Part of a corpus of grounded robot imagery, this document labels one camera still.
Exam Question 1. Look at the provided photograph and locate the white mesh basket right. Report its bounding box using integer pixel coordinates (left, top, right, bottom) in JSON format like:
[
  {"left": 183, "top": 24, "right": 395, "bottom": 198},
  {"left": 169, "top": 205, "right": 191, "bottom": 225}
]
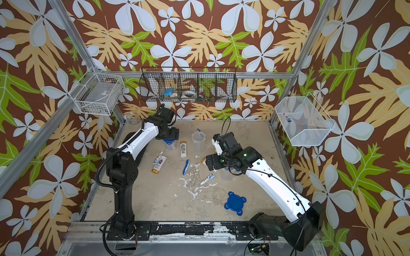
[{"left": 275, "top": 93, "right": 335, "bottom": 147}]

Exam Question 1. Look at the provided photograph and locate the glass jar corner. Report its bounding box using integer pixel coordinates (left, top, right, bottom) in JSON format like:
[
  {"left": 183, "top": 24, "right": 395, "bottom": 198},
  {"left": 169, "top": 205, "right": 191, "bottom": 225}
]
[{"left": 125, "top": 112, "right": 139, "bottom": 125}]

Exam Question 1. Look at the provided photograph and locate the small toothpaste tube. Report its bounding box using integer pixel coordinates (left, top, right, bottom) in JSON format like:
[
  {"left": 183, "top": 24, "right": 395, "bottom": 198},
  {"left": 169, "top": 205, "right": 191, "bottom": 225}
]
[{"left": 200, "top": 174, "right": 215, "bottom": 185}]

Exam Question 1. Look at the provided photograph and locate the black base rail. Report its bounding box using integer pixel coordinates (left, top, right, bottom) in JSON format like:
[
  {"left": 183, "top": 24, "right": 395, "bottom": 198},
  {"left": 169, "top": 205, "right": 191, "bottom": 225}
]
[{"left": 99, "top": 221, "right": 282, "bottom": 242}]

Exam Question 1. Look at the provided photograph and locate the black wire basket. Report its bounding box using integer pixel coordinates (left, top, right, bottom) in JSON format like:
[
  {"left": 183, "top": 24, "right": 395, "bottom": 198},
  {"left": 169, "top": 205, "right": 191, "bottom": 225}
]
[{"left": 137, "top": 67, "right": 238, "bottom": 102}]

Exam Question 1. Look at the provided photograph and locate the white bottle purple label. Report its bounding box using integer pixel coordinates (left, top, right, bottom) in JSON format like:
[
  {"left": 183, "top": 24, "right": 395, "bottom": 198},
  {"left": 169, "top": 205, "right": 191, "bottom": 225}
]
[{"left": 152, "top": 155, "right": 167, "bottom": 174}]

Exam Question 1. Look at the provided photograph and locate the toothpaste tube left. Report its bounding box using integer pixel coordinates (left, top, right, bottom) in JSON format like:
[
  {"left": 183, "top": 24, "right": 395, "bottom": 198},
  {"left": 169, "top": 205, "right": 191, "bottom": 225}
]
[{"left": 153, "top": 151, "right": 163, "bottom": 165}]

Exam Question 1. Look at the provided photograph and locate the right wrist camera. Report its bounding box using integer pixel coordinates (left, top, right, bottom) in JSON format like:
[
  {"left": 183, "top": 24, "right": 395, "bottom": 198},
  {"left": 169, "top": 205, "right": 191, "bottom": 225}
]
[{"left": 211, "top": 134, "right": 227, "bottom": 156}]

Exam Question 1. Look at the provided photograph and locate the black rubber mat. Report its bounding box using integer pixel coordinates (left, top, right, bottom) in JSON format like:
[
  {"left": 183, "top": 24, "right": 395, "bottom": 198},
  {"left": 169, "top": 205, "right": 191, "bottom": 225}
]
[{"left": 122, "top": 130, "right": 153, "bottom": 167}]

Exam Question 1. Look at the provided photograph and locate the white bottle back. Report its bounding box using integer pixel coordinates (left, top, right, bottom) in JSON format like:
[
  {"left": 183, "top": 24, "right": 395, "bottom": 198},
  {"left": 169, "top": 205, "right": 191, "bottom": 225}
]
[{"left": 180, "top": 141, "right": 187, "bottom": 158}]

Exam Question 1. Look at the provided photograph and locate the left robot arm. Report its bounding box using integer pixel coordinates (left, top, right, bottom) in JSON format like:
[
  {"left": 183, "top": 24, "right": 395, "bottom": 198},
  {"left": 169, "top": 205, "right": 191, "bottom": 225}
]
[{"left": 95, "top": 104, "right": 179, "bottom": 240}]

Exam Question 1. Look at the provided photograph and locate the white wire basket left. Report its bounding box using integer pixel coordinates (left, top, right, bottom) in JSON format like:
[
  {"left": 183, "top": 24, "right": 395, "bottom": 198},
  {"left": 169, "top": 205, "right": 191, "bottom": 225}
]
[{"left": 69, "top": 70, "right": 125, "bottom": 116}]

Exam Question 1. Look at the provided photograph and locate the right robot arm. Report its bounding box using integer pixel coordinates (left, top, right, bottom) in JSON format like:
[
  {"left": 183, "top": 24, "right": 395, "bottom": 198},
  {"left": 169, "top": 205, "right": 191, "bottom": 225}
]
[{"left": 205, "top": 132, "right": 325, "bottom": 253}]

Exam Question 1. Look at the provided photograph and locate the blue lid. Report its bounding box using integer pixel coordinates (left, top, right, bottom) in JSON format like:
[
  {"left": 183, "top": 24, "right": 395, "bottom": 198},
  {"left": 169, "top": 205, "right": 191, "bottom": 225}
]
[
  {"left": 224, "top": 192, "right": 247, "bottom": 216},
  {"left": 163, "top": 139, "right": 175, "bottom": 145}
]

